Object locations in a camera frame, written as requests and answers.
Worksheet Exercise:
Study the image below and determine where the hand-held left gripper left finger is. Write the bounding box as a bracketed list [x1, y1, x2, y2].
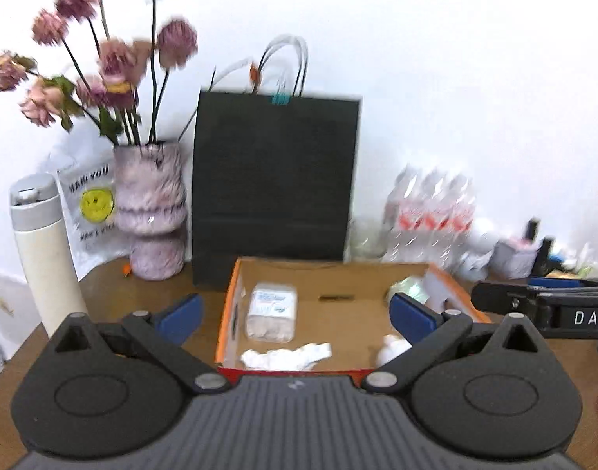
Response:
[49, 294, 231, 395]

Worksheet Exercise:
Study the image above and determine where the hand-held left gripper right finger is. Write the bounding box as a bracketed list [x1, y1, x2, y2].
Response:
[362, 293, 544, 395]

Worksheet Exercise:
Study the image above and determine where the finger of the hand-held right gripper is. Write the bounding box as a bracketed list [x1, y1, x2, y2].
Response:
[526, 277, 598, 291]
[472, 281, 542, 328]

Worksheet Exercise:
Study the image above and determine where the orange cardboard box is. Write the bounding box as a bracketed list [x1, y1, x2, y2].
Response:
[215, 256, 493, 387]

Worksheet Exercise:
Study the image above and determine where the wooden desktop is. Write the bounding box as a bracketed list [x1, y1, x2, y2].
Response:
[0, 255, 598, 470]

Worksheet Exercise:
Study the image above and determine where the small white bottle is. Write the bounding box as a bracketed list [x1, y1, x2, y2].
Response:
[374, 334, 413, 368]

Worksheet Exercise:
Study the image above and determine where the small patterned tin box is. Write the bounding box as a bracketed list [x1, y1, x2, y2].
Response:
[492, 237, 542, 280]

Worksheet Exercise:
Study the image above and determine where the white round robot toy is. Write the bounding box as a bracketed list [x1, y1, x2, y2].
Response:
[463, 218, 498, 275]

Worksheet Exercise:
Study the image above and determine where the clear water bottle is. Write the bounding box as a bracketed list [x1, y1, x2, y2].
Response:
[416, 169, 451, 268]
[446, 174, 478, 265]
[384, 166, 422, 265]

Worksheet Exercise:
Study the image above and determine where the clear glass jar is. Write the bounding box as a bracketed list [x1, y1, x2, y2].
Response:
[350, 218, 388, 260]

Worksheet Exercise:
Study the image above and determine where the plastic wrapped white packet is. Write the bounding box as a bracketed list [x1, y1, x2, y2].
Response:
[245, 281, 298, 342]

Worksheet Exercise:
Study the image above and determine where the crumpled white tissue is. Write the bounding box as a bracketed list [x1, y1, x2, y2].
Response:
[240, 343, 334, 372]

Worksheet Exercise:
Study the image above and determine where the mottled purple ceramic vase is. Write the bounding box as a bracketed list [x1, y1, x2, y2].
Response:
[113, 142, 189, 281]

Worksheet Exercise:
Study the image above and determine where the smiley face plastic bag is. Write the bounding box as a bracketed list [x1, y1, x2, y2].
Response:
[47, 149, 133, 280]

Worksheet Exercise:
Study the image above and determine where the white thermos bottle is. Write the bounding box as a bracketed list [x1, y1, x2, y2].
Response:
[9, 174, 89, 338]

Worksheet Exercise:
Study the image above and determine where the black paper bag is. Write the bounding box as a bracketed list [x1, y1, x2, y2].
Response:
[191, 34, 363, 289]

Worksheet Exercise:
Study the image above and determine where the white printed carton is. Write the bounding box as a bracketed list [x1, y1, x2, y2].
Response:
[0, 269, 40, 383]

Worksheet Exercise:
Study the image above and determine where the dried pink flower bouquet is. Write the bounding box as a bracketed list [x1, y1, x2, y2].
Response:
[0, 0, 199, 148]

